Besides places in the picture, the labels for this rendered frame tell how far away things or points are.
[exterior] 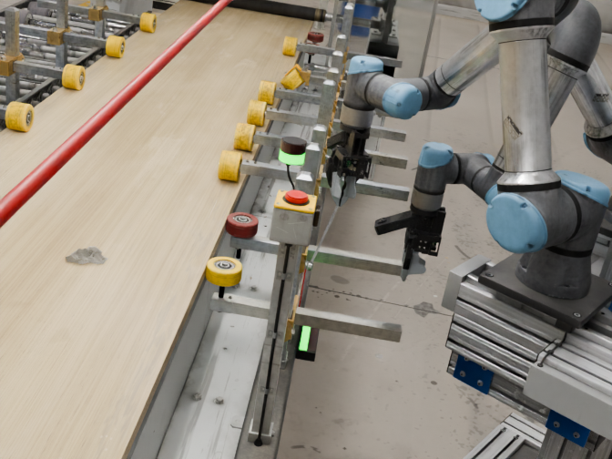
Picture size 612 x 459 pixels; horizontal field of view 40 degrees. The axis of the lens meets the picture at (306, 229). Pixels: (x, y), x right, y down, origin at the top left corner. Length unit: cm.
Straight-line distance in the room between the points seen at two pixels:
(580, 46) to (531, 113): 36
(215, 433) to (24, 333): 48
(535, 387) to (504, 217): 34
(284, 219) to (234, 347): 73
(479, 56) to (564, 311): 55
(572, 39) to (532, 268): 50
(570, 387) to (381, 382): 160
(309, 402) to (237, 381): 102
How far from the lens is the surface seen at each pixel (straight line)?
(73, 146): 41
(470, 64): 181
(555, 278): 171
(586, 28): 189
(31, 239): 193
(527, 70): 155
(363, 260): 208
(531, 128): 156
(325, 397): 302
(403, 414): 303
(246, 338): 213
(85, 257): 185
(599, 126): 218
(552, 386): 165
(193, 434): 182
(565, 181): 166
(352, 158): 191
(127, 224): 201
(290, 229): 142
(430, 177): 196
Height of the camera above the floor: 179
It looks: 25 degrees down
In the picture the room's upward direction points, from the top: 9 degrees clockwise
